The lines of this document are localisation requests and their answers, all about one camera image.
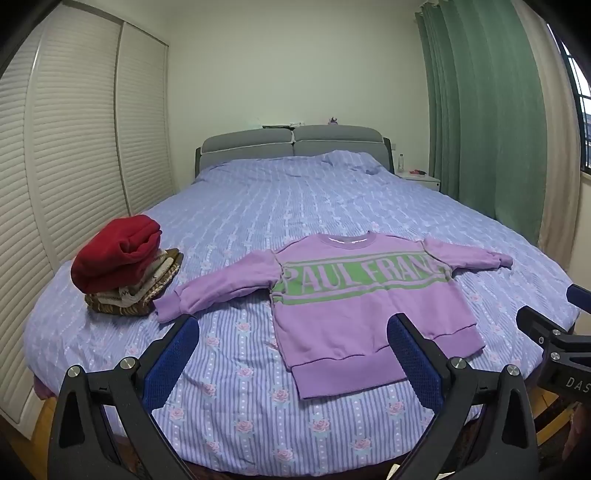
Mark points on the purple sweater with green band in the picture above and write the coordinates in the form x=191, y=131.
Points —
x=360, y=318

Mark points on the folded brown patterned garment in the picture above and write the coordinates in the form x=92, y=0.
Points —
x=152, y=286

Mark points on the grey padded headboard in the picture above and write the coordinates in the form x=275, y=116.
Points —
x=258, y=145

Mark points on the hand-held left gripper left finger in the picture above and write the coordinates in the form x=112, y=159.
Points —
x=171, y=355

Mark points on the dark flat item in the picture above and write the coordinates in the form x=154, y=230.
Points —
x=276, y=126

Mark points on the green curtain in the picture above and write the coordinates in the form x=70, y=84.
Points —
x=475, y=120

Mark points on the window with dark frame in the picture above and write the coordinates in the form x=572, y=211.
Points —
x=579, y=101

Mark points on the folded red garment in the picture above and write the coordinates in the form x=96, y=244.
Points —
x=117, y=251

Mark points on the white slatted wardrobe door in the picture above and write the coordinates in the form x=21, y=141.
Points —
x=145, y=120
x=60, y=152

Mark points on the small clear bottle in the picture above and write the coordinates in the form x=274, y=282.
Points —
x=401, y=162

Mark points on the white nightstand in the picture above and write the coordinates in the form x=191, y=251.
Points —
x=422, y=181

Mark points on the bed with floral striped sheet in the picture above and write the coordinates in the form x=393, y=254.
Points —
x=240, y=207

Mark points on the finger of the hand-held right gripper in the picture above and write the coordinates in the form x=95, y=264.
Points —
x=581, y=295
x=538, y=321

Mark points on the beige curtain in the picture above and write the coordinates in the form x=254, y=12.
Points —
x=554, y=161

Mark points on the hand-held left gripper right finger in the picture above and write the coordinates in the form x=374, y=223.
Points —
x=413, y=357

